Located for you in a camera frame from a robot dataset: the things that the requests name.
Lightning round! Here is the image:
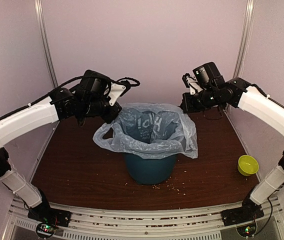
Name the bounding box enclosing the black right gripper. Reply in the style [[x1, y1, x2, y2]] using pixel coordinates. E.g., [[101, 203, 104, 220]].
[[180, 87, 219, 113]]

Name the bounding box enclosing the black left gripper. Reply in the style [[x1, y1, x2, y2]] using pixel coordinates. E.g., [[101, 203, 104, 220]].
[[81, 96, 123, 124]]

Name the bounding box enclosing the translucent grey plastic bag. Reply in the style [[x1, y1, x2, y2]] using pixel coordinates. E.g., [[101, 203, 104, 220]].
[[92, 103, 198, 160]]

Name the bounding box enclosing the teal plastic trash bin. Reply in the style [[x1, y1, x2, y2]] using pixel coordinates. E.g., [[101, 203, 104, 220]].
[[123, 101, 178, 186]]

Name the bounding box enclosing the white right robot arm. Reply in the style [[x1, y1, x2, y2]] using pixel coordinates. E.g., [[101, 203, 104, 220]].
[[181, 74, 284, 221]]

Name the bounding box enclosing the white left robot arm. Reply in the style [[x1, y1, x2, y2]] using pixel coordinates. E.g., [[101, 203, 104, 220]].
[[0, 83, 128, 222]]

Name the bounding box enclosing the yellow plastic bowl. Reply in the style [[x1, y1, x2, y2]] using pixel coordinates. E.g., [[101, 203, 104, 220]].
[[237, 155, 260, 177]]

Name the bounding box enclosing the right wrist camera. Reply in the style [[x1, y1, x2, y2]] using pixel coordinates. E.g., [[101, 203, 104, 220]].
[[182, 61, 225, 95]]

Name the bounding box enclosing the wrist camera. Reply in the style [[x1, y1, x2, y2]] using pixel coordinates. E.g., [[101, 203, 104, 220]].
[[75, 69, 131, 106], [182, 61, 225, 95]]

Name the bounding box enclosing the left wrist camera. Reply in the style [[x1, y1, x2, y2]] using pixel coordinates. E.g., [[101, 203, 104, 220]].
[[75, 69, 131, 106]]

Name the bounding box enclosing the right aluminium corner post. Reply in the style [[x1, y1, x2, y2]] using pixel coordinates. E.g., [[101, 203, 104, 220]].
[[233, 0, 256, 78]]

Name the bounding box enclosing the aluminium corner post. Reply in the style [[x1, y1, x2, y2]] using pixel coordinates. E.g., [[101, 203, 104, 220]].
[[233, 0, 256, 78], [34, 0, 58, 88]]

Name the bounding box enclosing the left aluminium corner post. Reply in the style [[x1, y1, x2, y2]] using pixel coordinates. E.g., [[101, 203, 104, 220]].
[[34, 0, 58, 88]]

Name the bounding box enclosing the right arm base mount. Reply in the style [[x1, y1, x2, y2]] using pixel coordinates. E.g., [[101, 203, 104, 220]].
[[220, 197, 274, 240]]

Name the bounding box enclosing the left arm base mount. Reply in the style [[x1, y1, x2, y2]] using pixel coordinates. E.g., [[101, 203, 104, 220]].
[[22, 190, 72, 240]]

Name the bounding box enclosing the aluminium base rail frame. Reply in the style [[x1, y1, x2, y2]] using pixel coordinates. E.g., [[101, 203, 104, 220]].
[[3, 196, 284, 240]]

